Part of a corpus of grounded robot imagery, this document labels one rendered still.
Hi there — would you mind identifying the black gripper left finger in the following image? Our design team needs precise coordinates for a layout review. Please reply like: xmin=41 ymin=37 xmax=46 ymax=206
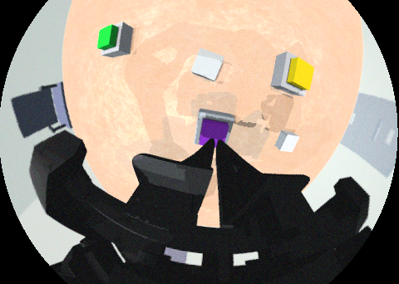
xmin=132 ymin=138 xmax=216 ymax=215

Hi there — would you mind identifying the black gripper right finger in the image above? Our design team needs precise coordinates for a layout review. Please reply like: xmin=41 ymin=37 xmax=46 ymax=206
xmin=215 ymin=140 xmax=310 ymax=228

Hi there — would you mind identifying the green button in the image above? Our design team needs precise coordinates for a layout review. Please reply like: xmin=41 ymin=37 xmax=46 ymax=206
xmin=96 ymin=22 xmax=134 ymax=58

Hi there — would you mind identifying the yellow button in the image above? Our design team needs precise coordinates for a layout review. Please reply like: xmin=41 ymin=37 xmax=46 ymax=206
xmin=270 ymin=51 xmax=315 ymax=97

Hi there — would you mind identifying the purple button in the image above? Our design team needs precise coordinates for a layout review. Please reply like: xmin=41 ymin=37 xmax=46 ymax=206
xmin=194 ymin=108 xmax=235 ymax=145

